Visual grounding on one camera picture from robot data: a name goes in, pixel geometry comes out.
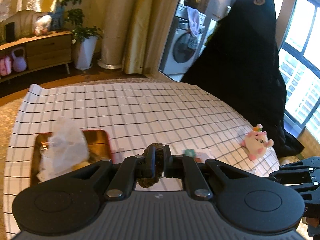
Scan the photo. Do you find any pink kettlebell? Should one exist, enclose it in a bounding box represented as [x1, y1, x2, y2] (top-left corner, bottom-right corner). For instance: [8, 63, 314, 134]
[0, 56, 12, 77]

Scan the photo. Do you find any white checked blanket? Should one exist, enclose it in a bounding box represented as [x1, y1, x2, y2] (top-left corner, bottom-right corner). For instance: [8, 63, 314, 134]
[4, 82, 280, 240]

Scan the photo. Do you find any white plant pot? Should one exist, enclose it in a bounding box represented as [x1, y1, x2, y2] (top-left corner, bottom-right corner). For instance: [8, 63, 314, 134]
[74, 35, 98, 70]

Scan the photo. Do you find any round white pillar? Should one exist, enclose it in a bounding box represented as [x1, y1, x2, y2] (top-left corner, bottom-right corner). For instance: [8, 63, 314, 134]
[97, 0, 140, 70]

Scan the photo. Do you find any black speaker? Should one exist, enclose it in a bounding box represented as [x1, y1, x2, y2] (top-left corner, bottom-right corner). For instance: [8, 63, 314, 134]
[5, 22, 15, 42]

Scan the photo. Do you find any wooden media cabinet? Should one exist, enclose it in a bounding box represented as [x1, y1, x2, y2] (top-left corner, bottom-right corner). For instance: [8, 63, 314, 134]
[0, 31, 74, 83]

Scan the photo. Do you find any blue picture frame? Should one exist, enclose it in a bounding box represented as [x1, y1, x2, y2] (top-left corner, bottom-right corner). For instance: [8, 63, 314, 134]
[51, 5, 66, 29]

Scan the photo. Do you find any white cloth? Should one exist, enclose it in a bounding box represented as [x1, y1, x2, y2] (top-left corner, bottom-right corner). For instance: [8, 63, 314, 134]
[37, 152, 75, 180]

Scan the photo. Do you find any person's right hand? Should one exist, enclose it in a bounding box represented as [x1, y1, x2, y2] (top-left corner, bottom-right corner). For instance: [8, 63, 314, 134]
[302, 216, 320, 238]

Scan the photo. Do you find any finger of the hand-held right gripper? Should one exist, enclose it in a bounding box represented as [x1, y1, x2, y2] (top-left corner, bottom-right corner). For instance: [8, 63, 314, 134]
[269, 173, 320, 201]
[279, 156, 320, 176]

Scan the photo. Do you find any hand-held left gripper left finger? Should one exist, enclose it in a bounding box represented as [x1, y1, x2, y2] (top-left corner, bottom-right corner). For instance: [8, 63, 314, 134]
[71, 145, 157, 201]

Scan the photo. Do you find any beige shell-shaped board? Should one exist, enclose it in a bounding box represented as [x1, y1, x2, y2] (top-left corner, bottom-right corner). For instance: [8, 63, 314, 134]
[0, 10, 38, 42]

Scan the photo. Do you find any clear plastic bag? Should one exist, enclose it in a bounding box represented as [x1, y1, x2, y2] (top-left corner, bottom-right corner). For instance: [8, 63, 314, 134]
[40, 116, 89, 175]

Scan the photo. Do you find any white towel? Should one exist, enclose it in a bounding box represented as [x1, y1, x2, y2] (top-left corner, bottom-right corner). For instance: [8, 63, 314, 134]
[186, 5, 200, 37]

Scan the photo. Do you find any bagged white pink doll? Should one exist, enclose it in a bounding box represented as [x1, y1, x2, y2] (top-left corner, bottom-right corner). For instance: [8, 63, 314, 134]
[34, 15, 52, 35]

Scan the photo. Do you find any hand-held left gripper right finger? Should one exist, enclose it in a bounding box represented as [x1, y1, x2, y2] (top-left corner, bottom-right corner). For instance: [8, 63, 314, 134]
[164, 145, 247, 201]

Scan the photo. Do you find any brown scrunchie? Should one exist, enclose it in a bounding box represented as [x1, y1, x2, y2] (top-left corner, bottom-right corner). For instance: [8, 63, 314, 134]
[136, 142, 165, 189]

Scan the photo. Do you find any black cloth cover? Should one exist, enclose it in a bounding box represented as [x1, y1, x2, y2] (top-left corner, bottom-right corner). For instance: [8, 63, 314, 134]
[180, 0, 305, 159]

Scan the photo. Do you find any wooden tray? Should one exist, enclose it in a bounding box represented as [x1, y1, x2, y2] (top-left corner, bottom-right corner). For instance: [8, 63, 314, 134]
[30, 129, 113, 188]

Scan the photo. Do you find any purple kettlebell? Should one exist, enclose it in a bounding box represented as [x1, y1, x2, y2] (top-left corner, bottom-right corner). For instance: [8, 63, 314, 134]
[10, 48, 27, 72]

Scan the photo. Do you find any yellow curtain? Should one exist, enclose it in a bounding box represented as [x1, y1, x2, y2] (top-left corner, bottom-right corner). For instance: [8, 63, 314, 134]
[122, 0, 185, 75]

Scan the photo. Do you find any large window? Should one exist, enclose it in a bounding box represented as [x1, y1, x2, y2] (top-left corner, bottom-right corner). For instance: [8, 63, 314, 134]
[237, 0, 320, 140]

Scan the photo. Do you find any white washing machine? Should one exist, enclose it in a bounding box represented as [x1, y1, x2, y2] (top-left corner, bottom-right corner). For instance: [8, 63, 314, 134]
[160, 15, 208, 75]

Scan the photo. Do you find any pink plush toy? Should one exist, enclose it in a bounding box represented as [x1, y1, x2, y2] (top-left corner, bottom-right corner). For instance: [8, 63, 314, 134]
[240, 124, 274, 161]

